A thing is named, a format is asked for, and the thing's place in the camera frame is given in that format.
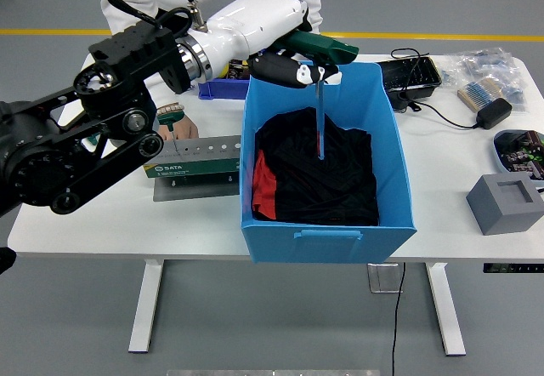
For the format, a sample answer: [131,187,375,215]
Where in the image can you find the green silver wrench stand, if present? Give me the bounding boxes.
[142,134,242,179]

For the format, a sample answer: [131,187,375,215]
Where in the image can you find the clear plastic component bags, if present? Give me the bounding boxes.
[439,47,530,111]

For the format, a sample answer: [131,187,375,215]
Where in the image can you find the black table control panel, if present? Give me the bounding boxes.
[482,263,544,274]

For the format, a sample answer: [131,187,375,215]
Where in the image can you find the large green T-handle hex wrench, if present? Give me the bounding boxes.
[278,31,360,160]

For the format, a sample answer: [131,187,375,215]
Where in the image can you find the person's right hand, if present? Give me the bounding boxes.
[167,111,200,142]

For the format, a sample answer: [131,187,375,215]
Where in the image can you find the light blue tray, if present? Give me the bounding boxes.
[492,128,544,190]

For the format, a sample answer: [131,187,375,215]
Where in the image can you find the black power adapter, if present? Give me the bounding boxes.
[475,98,514,130]

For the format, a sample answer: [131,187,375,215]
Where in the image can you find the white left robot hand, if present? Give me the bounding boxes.
[195,0,343,91]

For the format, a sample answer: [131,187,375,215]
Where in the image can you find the small blue parts bin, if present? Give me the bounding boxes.
[197,59,252,100]

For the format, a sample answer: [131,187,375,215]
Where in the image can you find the black plastic tray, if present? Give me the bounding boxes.
[377,56,443,111]

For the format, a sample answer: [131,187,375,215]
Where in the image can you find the small metal floor plate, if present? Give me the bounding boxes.
[367,263,405,294]

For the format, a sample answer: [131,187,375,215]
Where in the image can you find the black floor cable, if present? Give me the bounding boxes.
[389,263,407,376]

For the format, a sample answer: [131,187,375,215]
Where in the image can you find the small green T-handle hex wrench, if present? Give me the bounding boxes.
[156,111,186,155]

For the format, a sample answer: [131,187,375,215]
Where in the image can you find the black adapter cable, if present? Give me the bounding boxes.
[389,47,481,131]

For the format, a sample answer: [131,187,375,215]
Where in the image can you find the black cloth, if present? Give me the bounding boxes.
[253,106,381,227]

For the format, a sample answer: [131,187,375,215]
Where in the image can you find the grey foam cube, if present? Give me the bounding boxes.
[466,173,544,236]

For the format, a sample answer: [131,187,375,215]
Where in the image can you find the large blue storage box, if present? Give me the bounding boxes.
[240,60,418,265]

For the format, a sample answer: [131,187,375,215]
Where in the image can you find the dark electronic parts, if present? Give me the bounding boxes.
[229,60,251,81]

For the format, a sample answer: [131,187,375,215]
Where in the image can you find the circuit parts pile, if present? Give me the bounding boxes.
[499,131,544,181]

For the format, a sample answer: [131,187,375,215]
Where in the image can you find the white table leg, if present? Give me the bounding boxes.
[424,262,468,357]
[127,259,166,355]

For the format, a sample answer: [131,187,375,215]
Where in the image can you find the beaded bracelet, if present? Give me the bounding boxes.
[156,101,186,117]

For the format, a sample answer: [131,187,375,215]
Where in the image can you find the taped resistor strip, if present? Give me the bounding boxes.
[457,77,505,111]

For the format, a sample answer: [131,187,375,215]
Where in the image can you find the red cloth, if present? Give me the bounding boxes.
[251,150,278,220]

